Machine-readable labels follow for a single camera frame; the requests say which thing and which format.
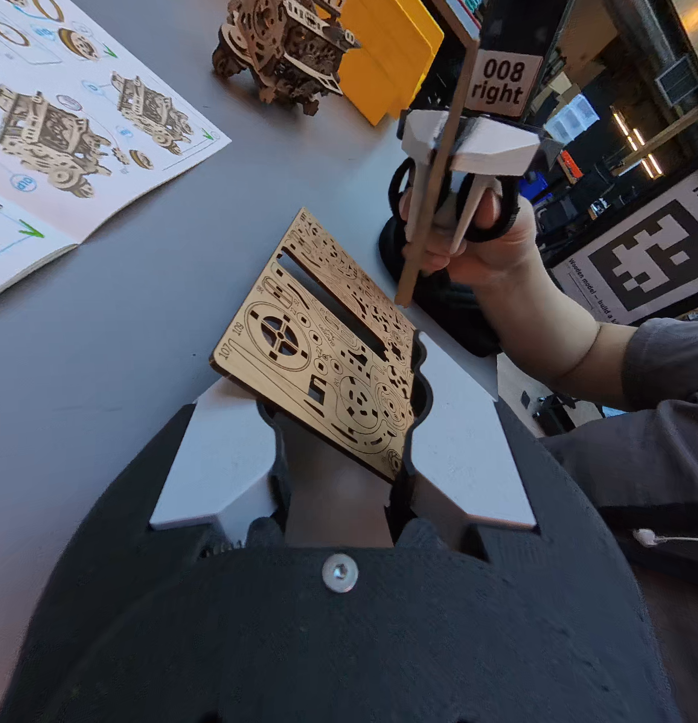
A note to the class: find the instruction booklet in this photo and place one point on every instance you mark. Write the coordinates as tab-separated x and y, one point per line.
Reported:
123	189

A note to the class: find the framed marker sign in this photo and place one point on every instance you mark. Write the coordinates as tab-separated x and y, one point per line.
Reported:
654	254

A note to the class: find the person's brown trousers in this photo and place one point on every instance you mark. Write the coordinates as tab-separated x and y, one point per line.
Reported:
682	632

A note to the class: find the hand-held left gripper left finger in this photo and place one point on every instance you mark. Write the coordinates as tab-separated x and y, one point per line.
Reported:
213	469

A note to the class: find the yellow plastic bin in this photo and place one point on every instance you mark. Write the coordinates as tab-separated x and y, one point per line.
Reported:
394	56

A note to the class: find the narrow wooden parts sheet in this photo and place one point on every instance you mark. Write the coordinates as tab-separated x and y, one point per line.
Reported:
253	339

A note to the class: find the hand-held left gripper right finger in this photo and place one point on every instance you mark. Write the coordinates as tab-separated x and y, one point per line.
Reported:
467	452

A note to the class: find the person's grey shirt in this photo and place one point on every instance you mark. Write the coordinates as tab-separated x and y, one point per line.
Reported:
654	440

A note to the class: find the person's right hand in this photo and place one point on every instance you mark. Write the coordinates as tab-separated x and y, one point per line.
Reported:
496	260

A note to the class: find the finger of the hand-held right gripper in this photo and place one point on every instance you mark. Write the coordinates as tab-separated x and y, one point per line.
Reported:
419	138
490	149

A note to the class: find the assembled wooden model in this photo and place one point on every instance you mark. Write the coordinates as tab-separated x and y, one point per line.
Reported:
281	51

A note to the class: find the long wooden strip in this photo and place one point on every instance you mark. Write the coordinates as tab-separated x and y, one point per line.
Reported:
433	186

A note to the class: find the wall vent grille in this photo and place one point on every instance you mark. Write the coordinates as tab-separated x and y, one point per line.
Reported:
677	82

